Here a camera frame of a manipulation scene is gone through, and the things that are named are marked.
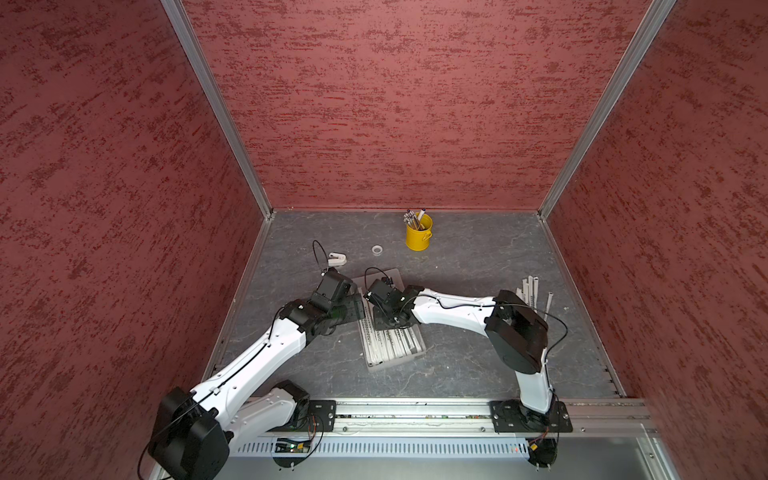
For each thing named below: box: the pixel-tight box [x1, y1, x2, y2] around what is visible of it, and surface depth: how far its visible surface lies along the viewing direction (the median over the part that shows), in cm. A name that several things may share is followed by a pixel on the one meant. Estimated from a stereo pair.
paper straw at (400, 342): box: [395, 328, 407, 356], surface depth 87 cm
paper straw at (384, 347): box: [379, 330, 390, 361], surface depth 87 cm
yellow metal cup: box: [406, 212, 433, 251], surface depth 108 cm
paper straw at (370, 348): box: [367, 329, 375, 366], surface depth 85 cm
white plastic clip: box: [328, 252, 347, 266], surface depth 105 cm
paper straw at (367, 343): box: [359, 319, 375, 367], surface depth 87 cm
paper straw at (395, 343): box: [390, 329, 402, 358], surface depth 87 cm
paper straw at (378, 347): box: [373, 330, 384, 364], surface depth 87 cm
